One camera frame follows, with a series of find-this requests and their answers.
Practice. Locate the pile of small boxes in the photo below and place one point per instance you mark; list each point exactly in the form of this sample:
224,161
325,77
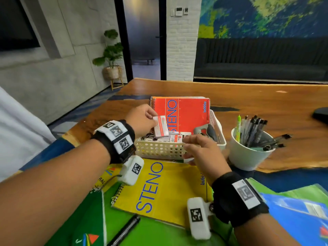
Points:
171,138

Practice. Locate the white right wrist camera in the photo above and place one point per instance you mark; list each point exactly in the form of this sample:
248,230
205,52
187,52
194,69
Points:
198,217

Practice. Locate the black flat object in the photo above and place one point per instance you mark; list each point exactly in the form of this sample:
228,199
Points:
321,115

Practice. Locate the small white staple box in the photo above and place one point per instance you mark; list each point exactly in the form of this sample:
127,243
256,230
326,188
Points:
161,126

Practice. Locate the yellow spiral notebook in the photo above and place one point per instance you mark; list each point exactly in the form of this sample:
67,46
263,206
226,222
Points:
164,192

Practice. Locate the person's right thumb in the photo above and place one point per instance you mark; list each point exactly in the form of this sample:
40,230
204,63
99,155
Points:
189,152

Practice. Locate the black right wristband with marker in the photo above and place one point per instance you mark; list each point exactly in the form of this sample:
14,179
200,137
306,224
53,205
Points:
238,199

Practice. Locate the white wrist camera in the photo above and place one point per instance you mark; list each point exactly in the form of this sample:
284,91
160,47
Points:
131,170
198,217

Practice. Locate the green plastic folder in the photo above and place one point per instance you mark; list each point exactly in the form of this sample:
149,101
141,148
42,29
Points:
307,193

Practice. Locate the black wall screen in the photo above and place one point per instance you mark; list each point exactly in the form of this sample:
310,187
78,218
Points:
15,23

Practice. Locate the dark glass door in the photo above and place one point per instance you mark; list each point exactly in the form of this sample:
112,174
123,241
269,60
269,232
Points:
142,35

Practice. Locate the white wall switch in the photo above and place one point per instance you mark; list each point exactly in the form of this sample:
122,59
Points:
185,11

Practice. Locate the black pen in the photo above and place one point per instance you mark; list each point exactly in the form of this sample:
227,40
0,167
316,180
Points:
125,229

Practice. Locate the person's left hand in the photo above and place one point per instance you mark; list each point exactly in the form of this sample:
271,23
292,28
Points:
139,120

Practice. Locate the green pen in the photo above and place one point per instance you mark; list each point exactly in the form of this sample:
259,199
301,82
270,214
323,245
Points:
238,128

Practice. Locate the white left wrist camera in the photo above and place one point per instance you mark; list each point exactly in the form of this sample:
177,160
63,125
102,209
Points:
131,170

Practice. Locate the light green folder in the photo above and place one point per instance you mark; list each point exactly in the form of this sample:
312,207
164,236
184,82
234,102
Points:
153,234

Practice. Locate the person's right hand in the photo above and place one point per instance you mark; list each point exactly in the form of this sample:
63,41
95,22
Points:
208,158

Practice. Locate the black left wristband with markers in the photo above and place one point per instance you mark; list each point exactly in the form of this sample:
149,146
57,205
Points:
116,140

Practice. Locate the blue folder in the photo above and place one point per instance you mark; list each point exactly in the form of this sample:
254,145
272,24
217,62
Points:
294,220

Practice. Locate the person's left thumb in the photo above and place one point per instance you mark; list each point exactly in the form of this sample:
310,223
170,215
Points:
151,116

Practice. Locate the dark green book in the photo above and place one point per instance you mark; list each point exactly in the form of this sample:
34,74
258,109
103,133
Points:
84,222

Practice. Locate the dark sofa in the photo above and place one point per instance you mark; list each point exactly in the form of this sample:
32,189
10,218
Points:
261,61

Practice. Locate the wicker plant pot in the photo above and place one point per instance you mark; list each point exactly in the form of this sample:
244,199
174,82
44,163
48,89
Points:
112,72

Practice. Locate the white cup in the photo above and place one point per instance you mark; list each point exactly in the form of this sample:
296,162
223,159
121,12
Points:
243,156

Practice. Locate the white shirt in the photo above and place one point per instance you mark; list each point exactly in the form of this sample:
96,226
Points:
20,135

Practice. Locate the person's right forearm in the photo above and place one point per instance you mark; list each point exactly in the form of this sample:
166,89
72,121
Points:
264,233

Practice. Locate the yellow book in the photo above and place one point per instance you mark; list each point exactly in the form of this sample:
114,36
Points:
109,176

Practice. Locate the white wall thermostat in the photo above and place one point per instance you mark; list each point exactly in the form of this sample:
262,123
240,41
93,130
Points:
178,11

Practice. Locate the white plastic basket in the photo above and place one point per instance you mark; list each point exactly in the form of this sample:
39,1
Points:
158,149

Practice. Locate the wooden plant stand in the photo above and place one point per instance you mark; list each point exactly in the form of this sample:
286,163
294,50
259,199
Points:
117,83

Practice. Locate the person's left forearm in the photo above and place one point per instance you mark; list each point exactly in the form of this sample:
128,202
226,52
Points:
51,192

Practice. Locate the green potted plant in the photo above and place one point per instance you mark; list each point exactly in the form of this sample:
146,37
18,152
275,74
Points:
111,52

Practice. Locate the blue and yellow wall painting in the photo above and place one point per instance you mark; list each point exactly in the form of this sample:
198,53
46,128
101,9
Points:
264,16

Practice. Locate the orange spiral notebook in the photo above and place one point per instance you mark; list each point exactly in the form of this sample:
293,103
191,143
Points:
189,112

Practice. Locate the grey stapler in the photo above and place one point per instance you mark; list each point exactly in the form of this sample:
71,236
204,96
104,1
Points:
208,131

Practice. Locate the bunch of black pens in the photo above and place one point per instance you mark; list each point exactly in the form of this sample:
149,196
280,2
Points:
256,133

